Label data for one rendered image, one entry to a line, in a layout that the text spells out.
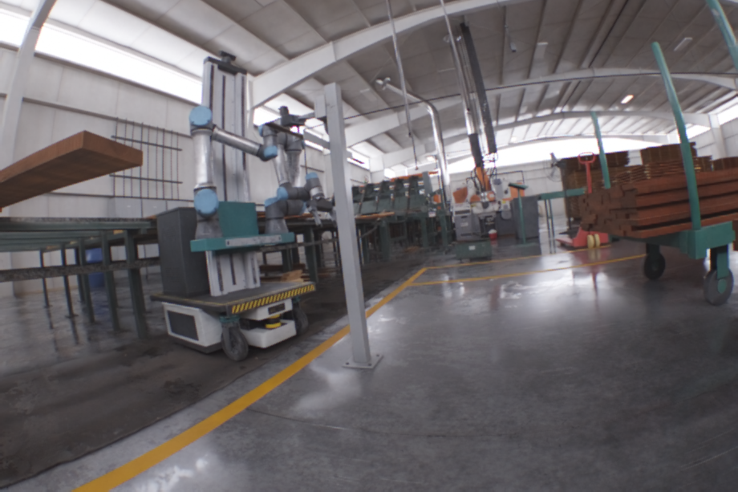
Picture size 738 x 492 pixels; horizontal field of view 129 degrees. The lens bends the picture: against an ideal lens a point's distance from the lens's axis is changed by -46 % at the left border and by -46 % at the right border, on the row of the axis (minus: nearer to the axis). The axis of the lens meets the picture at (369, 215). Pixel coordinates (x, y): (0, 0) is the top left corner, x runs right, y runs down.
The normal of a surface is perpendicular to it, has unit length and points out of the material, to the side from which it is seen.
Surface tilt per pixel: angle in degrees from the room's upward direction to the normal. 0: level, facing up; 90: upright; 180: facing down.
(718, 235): 90
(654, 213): 90
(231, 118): 90
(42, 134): 86
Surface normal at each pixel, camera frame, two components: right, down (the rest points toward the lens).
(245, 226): 0.87, -0.12
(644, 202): -0.34, -0.01
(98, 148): 0.99, -0.11
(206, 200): 0.47, 0.04
